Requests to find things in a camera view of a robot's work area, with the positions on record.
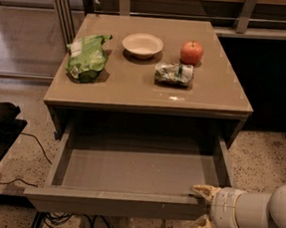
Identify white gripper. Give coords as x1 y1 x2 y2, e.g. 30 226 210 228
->
187 184 244 228

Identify grey top drawer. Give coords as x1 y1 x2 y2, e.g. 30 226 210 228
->
24 125 232 220

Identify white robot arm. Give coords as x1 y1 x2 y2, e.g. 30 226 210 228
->
189 184 286 228

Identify grey drawer cabinet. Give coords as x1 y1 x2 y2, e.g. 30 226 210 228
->
44 14 252 144

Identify crumpled green white snack bag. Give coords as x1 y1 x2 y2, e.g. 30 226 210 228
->
154 63 194 87

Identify red apple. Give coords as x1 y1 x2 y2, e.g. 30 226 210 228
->
180 41 203 66

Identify white paper bowl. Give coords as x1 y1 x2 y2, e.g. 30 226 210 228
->
123 33 164 60

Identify green chip bag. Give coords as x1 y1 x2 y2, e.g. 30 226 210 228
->
66 35 113 83

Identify metal railing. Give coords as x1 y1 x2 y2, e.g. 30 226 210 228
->
54 0 286 43

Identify black floor cables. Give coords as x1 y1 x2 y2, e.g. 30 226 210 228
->
0 129 147 228

